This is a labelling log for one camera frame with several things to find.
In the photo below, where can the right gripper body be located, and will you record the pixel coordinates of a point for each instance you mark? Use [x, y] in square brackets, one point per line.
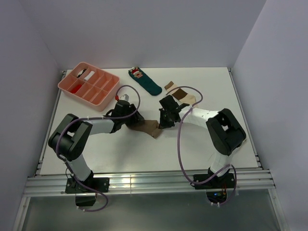
[172, 123]

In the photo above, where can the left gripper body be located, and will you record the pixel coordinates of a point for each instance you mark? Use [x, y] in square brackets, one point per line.
[134, 117]

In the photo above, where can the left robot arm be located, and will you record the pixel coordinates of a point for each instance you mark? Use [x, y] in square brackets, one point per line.
[70, 137]

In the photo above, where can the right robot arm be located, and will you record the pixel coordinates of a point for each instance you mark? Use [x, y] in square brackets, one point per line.
[226, 133]

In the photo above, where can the striped beige brown sock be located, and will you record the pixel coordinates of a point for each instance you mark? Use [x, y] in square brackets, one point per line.
[179, 94]

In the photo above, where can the dark green Christmas sock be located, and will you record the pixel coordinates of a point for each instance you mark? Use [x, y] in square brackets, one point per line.
[144, 81]

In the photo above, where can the pink divided organizer tray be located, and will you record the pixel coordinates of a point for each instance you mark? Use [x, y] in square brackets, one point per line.
[95, 93]

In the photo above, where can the white rolled item in tray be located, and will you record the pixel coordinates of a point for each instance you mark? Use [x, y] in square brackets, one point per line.
[91, 73]

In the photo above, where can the red rolled item in tray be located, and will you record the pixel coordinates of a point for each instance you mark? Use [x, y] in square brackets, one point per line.
[76, 88]

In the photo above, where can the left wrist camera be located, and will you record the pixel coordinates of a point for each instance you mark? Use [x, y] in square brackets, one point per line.
[124, 97]

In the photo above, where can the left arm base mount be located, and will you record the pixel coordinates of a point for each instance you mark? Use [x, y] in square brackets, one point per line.
[86, 191]

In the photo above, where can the aluminium front rail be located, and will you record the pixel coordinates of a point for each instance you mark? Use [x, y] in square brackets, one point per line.
[139, 183]

